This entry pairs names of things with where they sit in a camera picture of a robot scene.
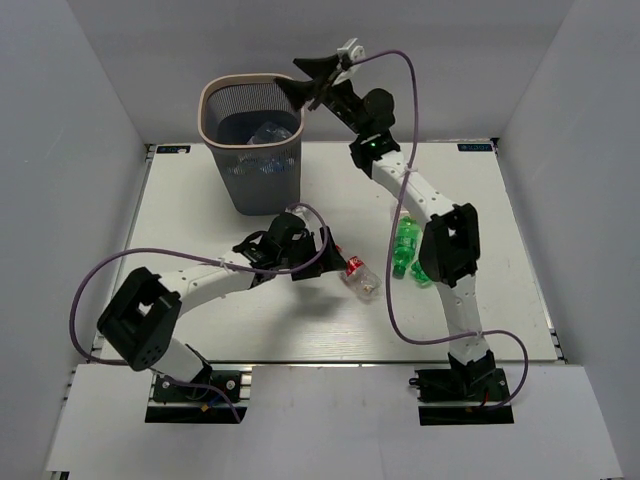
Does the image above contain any blue label sticker right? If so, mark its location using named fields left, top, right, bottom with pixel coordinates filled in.
left=457, top=143, right=493, bottom=152

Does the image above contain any green plastic bottle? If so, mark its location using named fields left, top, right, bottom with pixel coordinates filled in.
left=411, top=261, right=432, bottom=288
left=392, top=215, right=421, bottom=279

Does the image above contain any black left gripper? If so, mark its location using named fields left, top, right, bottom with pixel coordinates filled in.
left=279, top=226, right=349, bottom=281

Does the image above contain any blue label sticker left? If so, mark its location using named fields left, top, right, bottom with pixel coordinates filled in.
left=155, top=145, right=191, bottom=154

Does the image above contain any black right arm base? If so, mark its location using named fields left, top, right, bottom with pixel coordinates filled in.
left=408, top=368, right=514, bottom=426

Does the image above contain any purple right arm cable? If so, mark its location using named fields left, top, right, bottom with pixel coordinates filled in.
left=349, top=49, right=530, bottom=412

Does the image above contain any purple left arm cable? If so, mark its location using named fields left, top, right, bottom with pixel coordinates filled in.
left=70, top=202, right=331, bottom=422

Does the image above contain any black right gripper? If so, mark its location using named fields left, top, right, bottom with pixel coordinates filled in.
left=277, top=53, right=369, bottom=138

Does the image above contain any grey mesh waste bin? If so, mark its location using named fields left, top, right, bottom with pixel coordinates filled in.
left=198, top=73, right=304, bottom=216

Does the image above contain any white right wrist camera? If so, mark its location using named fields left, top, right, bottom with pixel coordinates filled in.
left=333, top=38, right=366, bottom=86

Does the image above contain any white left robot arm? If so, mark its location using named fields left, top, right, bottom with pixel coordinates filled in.
left=97, top=212, right=347, bottom=399

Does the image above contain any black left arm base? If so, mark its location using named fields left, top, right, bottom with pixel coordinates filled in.
left=145, top=365, right=252, bottom=425

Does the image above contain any clear bottle red cap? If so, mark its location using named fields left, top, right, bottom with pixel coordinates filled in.
left=336, top=246, right=382, bottom=303

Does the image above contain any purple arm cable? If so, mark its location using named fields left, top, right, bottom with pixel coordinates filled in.
left=70, top=202, right=331, bottom=422
left=349, top=49, right=530, bottom=412

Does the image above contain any blue label sticker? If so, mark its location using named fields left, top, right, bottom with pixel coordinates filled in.
left=155, top=145, right=191, bottom=154
left=457, top=143, right=493, bottom=152

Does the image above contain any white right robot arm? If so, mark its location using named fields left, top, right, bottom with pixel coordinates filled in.
left=277, top=53, right=495, bottom=399

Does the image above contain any clear bottle red-blue label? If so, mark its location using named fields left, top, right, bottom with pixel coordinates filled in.
left=247, top=121, right=292, bottom=145

